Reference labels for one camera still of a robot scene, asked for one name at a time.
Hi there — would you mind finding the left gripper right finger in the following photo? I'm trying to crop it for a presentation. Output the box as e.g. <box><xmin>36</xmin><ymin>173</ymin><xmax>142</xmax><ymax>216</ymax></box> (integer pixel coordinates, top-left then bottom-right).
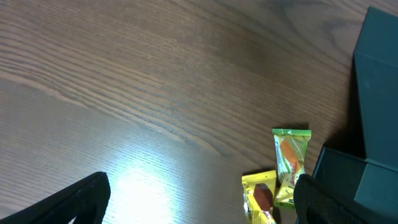
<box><xmin>294</xmin><ymin>174</ymin><xmax>397</xmax><ymax>224</ymax></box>

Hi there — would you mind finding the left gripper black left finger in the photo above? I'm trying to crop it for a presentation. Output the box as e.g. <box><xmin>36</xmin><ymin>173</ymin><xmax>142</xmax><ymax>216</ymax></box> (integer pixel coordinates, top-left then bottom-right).
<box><xmin>1</xmin><ymin>172</ymin><xmax>111</xmax><ymax>224</ymax></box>

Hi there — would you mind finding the yellow chocolate snack packet left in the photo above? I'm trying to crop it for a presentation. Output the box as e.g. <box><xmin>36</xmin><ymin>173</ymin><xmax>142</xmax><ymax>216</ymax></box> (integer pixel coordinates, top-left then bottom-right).
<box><xmin>242</xmin><ymin>170</ymin><xmax>277</xmax><ymax>224</ymax></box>

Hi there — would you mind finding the dark green open box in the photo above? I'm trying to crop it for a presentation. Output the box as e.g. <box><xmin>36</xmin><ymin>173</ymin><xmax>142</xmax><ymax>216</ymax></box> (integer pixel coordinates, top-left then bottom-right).
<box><xmin>313</xmin><ymin>7</ymin><xmax>397</xmax><ymax>223</ymax></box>

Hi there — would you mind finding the green snack packet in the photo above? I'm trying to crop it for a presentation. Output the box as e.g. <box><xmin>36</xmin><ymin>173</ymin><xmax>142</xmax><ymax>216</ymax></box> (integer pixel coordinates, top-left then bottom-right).
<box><xmin>272</xmin><ymin>129</ymin><xmax>312</xmax><ymax>210</ymax></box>

